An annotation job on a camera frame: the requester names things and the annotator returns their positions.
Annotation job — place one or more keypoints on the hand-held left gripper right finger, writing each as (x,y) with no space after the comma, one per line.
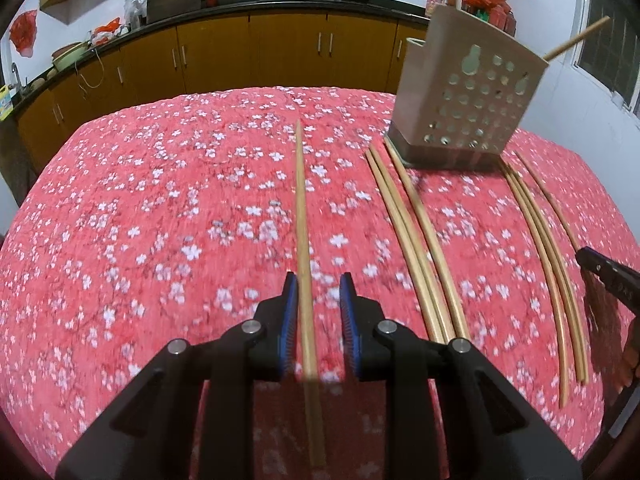
(348,330)

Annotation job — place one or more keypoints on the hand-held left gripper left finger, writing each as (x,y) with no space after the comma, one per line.
(287,330)

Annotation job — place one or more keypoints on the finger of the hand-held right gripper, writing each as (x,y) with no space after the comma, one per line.
(612,280)

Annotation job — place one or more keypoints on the white perforated chopstick holder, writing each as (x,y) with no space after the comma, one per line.
(450,50)

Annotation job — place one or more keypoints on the person's right hand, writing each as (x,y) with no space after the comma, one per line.
(631,360)

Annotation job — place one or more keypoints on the red floral tablecloth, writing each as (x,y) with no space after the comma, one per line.
(150,210)

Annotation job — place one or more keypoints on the barred window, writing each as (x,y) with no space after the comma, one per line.
(607,35)

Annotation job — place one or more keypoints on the wooden lower kitchen cabinets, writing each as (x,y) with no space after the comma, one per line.
(285,50)

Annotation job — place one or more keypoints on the large red plastic bag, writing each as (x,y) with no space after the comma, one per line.
(487,7)

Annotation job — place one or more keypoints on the black kitchen countertop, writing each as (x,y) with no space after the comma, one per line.
(240,7)

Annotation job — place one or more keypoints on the pink bottle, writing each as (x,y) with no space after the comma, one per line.
(434,5)

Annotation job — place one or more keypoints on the green basin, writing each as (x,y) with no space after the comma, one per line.
(70,57)

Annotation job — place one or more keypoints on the red plastic bag on counter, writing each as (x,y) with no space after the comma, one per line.
(106,30)

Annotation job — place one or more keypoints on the clear plastic bag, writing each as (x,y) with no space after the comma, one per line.
(135,10)

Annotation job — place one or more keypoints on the yellow detergent bottle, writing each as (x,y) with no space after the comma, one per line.
(4,102)

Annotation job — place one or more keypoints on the metal faucet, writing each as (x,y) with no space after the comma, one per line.
(17,77)

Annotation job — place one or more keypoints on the hanging red plastic bag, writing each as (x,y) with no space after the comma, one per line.
(22,35)

